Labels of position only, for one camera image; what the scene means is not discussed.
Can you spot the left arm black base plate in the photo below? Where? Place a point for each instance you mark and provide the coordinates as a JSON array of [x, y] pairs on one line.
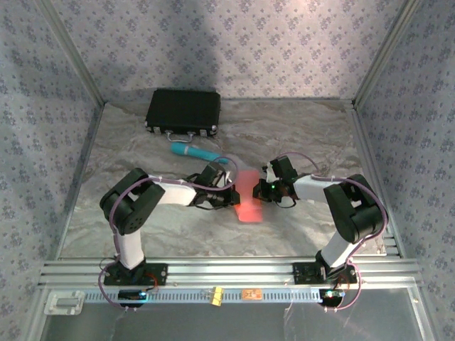
[[160, 275]]

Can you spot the aluminium frame post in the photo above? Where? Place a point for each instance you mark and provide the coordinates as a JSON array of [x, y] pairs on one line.
[[385, 53], [74, 53]]

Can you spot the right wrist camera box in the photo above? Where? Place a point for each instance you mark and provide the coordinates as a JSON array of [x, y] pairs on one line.
[[271, 174]]

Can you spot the clear acrylic bracket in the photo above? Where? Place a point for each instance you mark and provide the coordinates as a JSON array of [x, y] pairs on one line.
[[64, 302]]

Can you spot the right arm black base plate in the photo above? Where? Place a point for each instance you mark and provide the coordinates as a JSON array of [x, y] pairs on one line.
[[302, 273]]

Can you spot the yellow clip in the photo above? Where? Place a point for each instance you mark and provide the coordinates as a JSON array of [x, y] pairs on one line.
[[216, 298]]

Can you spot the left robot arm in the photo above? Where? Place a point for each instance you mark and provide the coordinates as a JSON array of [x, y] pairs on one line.
[[131, 206]]

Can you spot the pink square paper sheet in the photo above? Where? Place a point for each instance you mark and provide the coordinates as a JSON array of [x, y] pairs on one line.
[[249, 213]]

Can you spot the aluminium side rail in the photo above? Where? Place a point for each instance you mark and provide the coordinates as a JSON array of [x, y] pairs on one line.
[[366, 142], [81, 174]]

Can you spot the orange label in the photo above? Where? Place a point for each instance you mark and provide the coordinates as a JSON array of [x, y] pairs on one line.
[[252, 294]]

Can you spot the grey metal panel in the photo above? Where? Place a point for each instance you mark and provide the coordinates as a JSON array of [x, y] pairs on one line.
[[231, 323]]

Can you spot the teal marker pen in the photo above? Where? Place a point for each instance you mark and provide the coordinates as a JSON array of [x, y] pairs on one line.
[[193, 152]]

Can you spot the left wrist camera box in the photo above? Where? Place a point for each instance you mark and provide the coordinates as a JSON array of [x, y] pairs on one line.
[[229, 176]]

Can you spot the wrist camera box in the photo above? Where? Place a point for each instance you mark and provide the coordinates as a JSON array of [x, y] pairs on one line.
[[229, 176], [271, 174]]

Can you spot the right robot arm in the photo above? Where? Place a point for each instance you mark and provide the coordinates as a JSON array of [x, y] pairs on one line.
[[355, 213]]

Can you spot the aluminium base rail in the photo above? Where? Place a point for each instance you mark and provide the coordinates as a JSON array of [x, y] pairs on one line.
[[231, 273]]

